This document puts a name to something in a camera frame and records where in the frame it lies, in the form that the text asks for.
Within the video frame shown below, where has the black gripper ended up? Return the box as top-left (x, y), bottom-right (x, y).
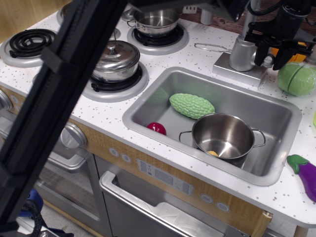
top-left (245, 0), bottom-right (316, 71)

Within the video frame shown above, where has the silver faucet lever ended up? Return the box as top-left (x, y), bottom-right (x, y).
top-left (250, 52), bottom-right (276, 68)

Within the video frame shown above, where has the green toy cabbage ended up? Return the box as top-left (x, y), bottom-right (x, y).
top-left (277, 62), bottom-right (316, 96)

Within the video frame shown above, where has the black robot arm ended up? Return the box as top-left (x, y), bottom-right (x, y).
top-left (0, 0), bottom-right (316, 237)

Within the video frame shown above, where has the orange toy pumpkin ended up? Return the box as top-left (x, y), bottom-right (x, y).
top-left (271, 48), bottom-right (306, 63)

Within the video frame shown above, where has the silver toy faucet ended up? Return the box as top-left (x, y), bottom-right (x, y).
top-left (212, 11), bottom-right (267, 87)

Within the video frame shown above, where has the grey toy sink basin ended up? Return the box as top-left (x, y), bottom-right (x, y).
top-left (123, 67), bottom-right (302, 186)

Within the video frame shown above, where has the open steel pot in sink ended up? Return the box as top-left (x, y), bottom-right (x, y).
top-left (178, 113), bottom-right (266, 168)

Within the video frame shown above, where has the green toy bitter melon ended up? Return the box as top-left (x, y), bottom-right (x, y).
top-left (169, 93), bottom-right (215, 119)

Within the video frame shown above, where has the small yellow toy piece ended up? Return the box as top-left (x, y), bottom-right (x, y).
top-left (208, 151), bottom-right (218, 157)

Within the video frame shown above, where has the open steel pot on burner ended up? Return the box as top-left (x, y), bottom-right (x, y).
top-left (127, 9), bottom-right (179, 38)

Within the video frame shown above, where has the purple toy eggplant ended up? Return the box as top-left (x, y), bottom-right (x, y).
top-left (287, 155), bottom-right (316, 202)

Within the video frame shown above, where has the back right stove burner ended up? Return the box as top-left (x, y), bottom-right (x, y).
top-left (127, 24), bottom-right (189, 56)

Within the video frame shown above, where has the stove burner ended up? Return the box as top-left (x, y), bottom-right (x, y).
top-left (82, 63), bottom-right (149, 103)
top-left (127, 24), bottom-right (189, 56)

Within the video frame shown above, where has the red toy fruit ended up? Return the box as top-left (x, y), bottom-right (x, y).
top-left (147, 122), bottom-right (166, 135)

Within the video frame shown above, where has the lidded steel pot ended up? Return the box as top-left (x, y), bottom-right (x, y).
top-left (92, 40), bottom-right (140, 82)

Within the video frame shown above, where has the front right stove burner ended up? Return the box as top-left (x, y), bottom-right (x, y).
top-left (82, 63), bottom-right (149, 103)

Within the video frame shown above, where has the steel lid on burner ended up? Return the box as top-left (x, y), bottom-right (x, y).
top-left (61, 3), bottom-right (71, 19)

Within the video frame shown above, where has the silver front panel knob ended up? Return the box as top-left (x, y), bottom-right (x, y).
top-left (60, 122), bottom-right (87, 149)

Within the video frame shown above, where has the black coil burner left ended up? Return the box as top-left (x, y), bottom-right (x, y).
top-left (0, 29), bottom-right (57, 68)

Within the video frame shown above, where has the dishwasher door with handle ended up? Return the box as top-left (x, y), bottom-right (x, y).
top-left (95, 158), bottom-right (247, 237)

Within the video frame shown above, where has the oven door with handle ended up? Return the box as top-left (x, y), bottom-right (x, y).
top-left (0, 110), bottom-right (113, 237)

